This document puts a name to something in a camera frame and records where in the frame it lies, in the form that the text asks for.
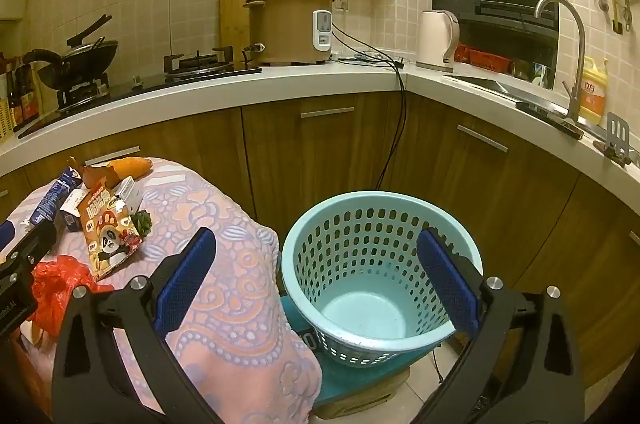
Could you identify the orange peel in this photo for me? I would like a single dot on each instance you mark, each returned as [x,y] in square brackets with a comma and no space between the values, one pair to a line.
[130,167]

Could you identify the metal slotted spatula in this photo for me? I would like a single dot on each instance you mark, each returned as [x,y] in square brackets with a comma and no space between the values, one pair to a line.
[617,131]

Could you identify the brownish peel piece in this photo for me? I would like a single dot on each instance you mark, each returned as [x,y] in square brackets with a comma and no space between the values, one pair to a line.
[92,176]

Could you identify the black gas stove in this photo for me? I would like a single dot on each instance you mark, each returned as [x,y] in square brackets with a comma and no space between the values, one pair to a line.
[150,83]

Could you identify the green vegetable scrap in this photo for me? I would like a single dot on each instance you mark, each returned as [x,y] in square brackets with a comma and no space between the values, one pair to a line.
[142,224]

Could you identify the steel pot with lid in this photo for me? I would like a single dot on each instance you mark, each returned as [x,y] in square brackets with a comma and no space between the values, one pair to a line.
[285,28]

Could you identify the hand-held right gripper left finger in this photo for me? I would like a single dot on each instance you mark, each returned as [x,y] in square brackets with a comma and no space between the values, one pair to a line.
[185,279]

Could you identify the red plastic bag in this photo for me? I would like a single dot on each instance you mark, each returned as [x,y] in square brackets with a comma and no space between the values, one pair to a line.
[55,279]

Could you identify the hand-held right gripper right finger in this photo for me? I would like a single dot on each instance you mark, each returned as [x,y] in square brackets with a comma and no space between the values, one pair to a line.
[447,279]

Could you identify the wall socket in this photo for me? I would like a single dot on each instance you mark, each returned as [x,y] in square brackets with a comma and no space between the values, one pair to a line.
[341,2]

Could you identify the white and blue milk carton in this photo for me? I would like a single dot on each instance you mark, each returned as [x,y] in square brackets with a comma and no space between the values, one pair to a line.
[52,196]

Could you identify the teal plastic stool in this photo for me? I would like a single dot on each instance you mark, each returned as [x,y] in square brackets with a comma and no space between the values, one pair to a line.
[360,384]

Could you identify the black wok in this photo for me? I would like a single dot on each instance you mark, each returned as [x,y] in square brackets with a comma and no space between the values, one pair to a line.
[75,61]

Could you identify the white electric kettle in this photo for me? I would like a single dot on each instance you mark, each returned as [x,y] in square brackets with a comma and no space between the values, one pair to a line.
[435,38]

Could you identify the metal kitchen faucet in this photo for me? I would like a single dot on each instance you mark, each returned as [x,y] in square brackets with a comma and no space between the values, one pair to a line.
[577,53]

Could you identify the wooden cutting board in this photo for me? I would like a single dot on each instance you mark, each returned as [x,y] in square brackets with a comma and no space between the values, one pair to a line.
[235,3]

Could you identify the red box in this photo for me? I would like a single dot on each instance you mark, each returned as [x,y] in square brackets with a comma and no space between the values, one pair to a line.
[482,57]

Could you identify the yellow detergent bottle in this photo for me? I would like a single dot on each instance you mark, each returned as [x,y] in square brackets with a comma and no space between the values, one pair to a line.
[595,96]

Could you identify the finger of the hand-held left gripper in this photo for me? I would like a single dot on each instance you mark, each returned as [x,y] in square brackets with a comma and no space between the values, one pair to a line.
[5,235]
[32,241]

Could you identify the panda print snack packet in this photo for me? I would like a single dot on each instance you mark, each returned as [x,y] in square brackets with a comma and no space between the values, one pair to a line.
[107,234]

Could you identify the steel sink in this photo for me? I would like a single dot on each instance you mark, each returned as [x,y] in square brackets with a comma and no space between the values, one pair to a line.
[480,82]

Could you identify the small white box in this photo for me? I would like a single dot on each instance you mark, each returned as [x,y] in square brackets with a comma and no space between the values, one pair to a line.
[127,194]

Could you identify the pink patterned blanket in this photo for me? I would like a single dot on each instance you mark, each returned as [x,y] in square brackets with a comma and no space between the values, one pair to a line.
[240,329]

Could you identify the light blue plastic basket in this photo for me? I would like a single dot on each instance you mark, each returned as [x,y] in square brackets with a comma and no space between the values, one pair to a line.
[360,319]

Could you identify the yellow plastic basket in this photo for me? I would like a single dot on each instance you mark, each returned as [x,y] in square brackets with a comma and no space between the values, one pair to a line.
[4,118]

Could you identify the wooden cabinet door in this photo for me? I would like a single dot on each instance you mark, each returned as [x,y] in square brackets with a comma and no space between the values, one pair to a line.
[12,189]
[500,194]
[320,153]
[590,279]
[200,143]

